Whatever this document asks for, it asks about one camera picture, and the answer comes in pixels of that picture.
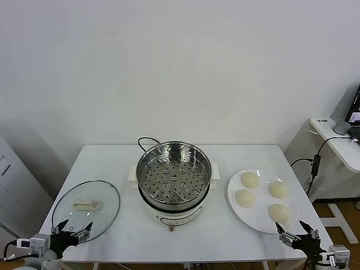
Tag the black power adapter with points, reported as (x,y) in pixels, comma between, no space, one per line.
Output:
(315,164)

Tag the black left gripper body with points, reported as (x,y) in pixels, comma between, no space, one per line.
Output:
(64,239)

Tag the white cabinet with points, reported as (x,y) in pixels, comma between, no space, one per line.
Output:
(17,191)

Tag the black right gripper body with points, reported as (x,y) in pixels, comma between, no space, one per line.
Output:
(308,244)

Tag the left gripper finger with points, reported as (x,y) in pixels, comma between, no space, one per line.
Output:
(84,233)
(59,227)

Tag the white side desk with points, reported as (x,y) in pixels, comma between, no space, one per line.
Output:
(340,149)

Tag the white round plate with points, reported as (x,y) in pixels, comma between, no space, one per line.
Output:
(258,213)

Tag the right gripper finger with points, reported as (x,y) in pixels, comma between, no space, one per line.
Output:
(310,232)
(287,237)

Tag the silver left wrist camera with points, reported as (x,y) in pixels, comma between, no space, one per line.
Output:
(36,243)

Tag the stainless steel steamer basket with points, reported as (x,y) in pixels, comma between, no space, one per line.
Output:
(152,180)

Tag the white electric cooker pot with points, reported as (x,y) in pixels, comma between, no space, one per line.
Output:
(174,216)

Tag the grey round desk gadget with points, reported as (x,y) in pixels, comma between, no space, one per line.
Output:
(341,128)

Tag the white steamed baozi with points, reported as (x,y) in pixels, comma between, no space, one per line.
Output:
(244,198)
(279,213)
(278,189)
(249,180)

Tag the white plug on desk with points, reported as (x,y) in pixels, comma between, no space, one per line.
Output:
(355,140)

